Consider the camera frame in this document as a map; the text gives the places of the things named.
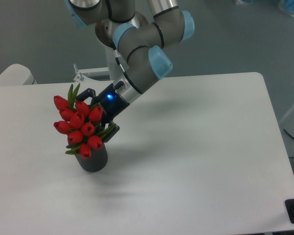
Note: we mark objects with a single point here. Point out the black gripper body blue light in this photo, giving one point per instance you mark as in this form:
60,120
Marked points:
110,101

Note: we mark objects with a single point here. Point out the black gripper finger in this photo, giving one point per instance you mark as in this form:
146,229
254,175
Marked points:
110,131
88,93

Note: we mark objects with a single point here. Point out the red tulip bouquet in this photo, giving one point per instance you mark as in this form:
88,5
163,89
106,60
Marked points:
81,123

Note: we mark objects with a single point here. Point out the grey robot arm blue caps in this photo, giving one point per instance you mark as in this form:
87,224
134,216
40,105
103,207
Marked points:
137,47

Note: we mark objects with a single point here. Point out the dark grey ribbed vase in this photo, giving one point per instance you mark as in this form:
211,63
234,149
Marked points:
96,162

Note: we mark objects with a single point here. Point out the white chair back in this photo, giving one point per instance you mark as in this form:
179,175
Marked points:
17,75

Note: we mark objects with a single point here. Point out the blue plastic bag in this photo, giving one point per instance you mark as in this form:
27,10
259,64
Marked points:
287,7

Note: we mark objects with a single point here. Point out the white metal base frame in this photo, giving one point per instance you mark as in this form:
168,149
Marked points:
98,74

